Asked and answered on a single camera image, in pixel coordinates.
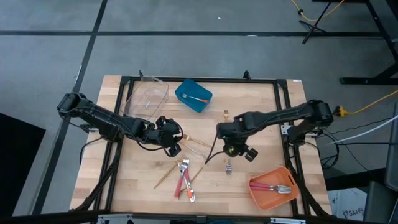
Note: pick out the black floor mat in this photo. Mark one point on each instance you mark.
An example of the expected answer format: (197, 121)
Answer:
(18, 161)

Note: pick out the teal plastic bin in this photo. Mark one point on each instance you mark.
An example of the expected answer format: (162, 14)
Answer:
(194, 88)

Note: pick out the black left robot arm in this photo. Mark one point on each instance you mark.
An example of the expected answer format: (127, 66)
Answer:
(102, 119)

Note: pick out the black tripod stand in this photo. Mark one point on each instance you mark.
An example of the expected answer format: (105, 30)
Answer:
(314, 26)

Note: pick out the white metal bracket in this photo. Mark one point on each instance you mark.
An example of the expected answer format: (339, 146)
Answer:
(285, 129)

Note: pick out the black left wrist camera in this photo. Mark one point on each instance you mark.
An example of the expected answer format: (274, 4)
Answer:
(175, 151)

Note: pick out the black and white power adapter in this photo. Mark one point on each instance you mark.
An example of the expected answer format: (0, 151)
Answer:
(88, 127)

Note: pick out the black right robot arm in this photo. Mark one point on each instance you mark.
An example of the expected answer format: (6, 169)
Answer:
(280, 116)

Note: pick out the orange plastic bin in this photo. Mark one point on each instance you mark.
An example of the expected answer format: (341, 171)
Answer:
(273, 199)

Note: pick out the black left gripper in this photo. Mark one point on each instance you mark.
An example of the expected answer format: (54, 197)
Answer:
(163, 135)

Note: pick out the dark grey case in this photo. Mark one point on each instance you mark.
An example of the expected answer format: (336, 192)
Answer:
(381, 205)

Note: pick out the white cardboard box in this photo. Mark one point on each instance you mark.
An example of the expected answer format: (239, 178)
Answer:
(348, 202)

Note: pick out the silver aluminium bar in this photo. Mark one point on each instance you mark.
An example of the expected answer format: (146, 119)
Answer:
(113, 221)
(287, 221)

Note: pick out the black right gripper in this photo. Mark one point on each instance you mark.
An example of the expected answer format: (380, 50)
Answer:
(234, 146)

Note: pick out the clear plastic bin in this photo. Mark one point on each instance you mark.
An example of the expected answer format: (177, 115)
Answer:
(155, 93)

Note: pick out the black desk leg frame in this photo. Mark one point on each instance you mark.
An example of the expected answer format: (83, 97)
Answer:
(367, 81)

